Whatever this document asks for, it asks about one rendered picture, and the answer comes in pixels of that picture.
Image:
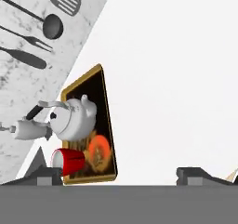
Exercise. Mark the dark serving fork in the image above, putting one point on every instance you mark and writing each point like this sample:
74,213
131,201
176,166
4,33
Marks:
32,40

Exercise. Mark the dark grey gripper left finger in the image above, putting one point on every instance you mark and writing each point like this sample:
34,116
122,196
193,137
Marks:
49,175

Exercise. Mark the white kettle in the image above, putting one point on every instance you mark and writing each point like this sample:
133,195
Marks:
74,122

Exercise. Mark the beige object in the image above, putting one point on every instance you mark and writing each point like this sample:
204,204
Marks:
232,175

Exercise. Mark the red cup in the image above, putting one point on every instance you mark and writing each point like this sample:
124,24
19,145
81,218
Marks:
72,162

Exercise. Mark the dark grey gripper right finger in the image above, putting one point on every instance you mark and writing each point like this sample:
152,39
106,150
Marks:
189,175

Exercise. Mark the black tray with gold rim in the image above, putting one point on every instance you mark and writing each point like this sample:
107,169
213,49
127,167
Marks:
98,88

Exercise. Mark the dark hanging spoon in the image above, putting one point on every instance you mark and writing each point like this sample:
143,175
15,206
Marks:
28,58

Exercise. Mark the dark ladle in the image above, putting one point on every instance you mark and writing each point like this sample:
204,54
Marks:
52,26

